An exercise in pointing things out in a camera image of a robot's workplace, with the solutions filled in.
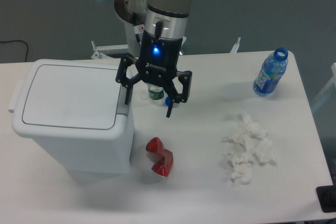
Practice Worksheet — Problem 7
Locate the white plastic trash can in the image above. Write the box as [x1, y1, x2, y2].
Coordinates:
[12, 59, 134, 174]

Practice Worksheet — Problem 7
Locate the crumpled white tissue right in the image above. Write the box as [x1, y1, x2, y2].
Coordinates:
[255, 138, 276, 165]

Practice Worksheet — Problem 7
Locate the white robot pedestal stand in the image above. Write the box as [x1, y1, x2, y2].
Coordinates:
[91, 0, 148, 59]

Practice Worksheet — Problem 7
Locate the crumpled white tissue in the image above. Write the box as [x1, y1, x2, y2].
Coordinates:
[223, 133, 254, 153]
[255, 138, 276, 165]
[228, 109, 268, 140]
[227, 152, 254, 186]

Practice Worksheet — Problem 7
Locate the crumpled white tissue top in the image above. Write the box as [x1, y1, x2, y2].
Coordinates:
[228, 109, 268, 140]

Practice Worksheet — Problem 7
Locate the white bottle cap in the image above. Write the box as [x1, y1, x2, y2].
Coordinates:
[139, 92, 149, 100]

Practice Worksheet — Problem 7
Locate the crumpled white tissue bottom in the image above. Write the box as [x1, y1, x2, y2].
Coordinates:
[227, 152, 254, 186]

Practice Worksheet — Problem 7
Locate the crumpled white tissue left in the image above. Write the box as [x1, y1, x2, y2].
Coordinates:
[223, 133, 254, 153]

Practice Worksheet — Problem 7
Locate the white frame at right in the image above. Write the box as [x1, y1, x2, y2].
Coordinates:
[310, 62, 335, 114]

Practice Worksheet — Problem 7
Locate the black cable on floor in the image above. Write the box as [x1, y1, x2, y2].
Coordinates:
[0, 39, 29, 63]

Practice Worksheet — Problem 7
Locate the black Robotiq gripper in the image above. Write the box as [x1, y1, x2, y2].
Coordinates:
[116, 30, 193, 118]

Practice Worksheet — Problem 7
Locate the clear empty plastic bottle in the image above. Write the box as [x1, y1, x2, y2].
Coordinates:
[147, 84, 164, 105]

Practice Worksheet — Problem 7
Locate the crushed red soda can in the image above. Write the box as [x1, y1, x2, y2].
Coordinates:
[145, 137, 173, 177]

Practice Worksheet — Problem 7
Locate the black device at edge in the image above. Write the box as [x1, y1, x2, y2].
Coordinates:
[316, 185, 335, 213]

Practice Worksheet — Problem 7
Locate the blue bottle cap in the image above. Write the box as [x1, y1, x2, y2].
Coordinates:
[165, 97, 171, 107]

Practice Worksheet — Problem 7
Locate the blue plastic water bottle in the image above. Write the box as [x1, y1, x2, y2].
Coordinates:
[253, 47, 288, 97]

